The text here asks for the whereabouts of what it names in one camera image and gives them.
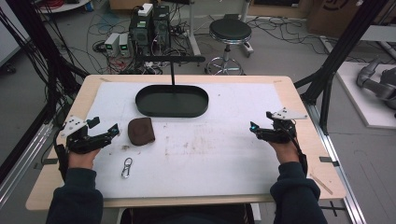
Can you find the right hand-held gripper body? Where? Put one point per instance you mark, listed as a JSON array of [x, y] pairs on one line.
[[281, 130]]

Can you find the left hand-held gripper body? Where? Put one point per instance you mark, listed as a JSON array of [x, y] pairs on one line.
[[76, 138]]

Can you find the person's left hand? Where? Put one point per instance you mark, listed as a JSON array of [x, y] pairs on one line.
[[82, 158]]

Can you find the person's right hand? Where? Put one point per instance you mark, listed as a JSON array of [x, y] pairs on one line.
[[285, 152]]

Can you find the brown pouch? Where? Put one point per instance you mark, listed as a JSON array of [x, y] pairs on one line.
[[141, 132]]

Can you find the wooden table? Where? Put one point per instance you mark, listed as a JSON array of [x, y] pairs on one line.
[[311, 149]]

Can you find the black tape strip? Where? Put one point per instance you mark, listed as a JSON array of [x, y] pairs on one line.
[[328, 160]]

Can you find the white table mat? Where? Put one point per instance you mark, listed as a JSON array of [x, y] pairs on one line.
[[199, 149]]

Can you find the thin wooden stick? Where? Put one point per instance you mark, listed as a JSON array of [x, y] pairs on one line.
[[321, 184]]

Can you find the black oval tray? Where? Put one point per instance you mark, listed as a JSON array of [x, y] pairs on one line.
[[172, 102]]

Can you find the white power supply unit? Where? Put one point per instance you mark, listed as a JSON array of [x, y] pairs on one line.
[[124, 45], [112, 44]]

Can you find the white floor board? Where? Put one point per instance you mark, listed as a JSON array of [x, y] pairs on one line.
[[361, 96]]

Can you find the black round stool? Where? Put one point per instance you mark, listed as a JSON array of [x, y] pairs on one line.
[[230, 34]]

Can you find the black T-shaped stand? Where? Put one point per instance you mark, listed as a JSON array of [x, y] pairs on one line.
[[172, 63]]

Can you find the black computer tower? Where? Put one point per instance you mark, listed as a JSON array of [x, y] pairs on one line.
[[140, 32], [162, 26]]

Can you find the white desk leg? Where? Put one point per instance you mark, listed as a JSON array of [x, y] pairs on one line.
[[193, 31]]

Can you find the cardboard box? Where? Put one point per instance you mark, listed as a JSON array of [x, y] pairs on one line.
[[336, 15]]

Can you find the white box on computer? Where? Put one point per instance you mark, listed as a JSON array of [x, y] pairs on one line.
[[145, 9]]

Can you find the aluminium rail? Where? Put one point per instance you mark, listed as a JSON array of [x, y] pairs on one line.
[[21, 161], [337, 161]]

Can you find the black frame post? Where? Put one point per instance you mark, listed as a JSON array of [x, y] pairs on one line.
[[339, 53], [37, 49]]

